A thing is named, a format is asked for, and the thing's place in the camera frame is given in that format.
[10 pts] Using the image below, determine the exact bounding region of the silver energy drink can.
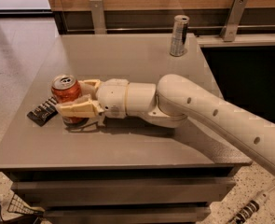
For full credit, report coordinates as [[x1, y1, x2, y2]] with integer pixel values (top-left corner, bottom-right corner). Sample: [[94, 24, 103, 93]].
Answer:
[[170, 15, 189, 57]]

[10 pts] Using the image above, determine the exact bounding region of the metal wall bracket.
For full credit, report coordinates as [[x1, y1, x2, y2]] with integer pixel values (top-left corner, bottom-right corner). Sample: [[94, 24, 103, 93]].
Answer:
[[220, 0, 248, 42], [89, 0, 106, 35]]

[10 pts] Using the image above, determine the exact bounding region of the left metal wall bracket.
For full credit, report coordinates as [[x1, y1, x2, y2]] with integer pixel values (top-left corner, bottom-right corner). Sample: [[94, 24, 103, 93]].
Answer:
[[89, 0, 106, 35]]

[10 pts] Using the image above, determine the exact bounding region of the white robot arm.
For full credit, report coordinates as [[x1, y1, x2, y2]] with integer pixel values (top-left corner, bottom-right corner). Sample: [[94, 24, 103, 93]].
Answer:
[[52, 74, 275, 176]]

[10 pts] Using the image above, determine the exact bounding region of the white cable with spring connector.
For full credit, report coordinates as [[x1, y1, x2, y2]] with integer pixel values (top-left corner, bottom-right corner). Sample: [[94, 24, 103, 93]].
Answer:
[[227, 180, 275, 224]]

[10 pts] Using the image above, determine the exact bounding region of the lower grey drawer front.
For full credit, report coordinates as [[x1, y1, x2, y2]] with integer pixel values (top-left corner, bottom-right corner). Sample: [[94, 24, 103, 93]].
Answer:
[[44, 207, 211, 224]]

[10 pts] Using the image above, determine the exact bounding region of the right metal wall bracket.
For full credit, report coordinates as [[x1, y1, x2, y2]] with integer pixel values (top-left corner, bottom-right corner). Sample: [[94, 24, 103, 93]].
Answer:
[[220, 0, 248, 42]]

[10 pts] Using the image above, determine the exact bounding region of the black wire mesh basket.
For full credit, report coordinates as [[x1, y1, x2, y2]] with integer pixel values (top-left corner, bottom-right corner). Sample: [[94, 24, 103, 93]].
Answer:
[[7, 194, 44, 216]]

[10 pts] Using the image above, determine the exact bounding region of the red coke can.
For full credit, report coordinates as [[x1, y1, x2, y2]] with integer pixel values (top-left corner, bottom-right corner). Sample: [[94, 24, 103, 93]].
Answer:
[[50, 74, 84, 125]]

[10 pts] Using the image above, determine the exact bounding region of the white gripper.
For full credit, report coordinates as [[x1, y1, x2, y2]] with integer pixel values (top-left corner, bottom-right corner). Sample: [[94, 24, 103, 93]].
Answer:
[[55, 78, 129, 119]]

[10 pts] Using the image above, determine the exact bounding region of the black rxbar chocolate bar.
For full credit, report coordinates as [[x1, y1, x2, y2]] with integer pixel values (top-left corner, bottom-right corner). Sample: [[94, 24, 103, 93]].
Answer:
[[27, 97, 58, 127]]

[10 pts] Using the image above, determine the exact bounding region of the grey drawer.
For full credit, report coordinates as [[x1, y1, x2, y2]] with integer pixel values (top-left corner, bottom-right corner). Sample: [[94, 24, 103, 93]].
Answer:
[[44, 207, 211, 224], [11, 177, 235, 207]]

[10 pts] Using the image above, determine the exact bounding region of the upper grey drawer front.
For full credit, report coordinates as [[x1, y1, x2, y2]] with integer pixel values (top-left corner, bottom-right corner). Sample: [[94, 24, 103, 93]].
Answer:
[[11, 177, 235, 207]]

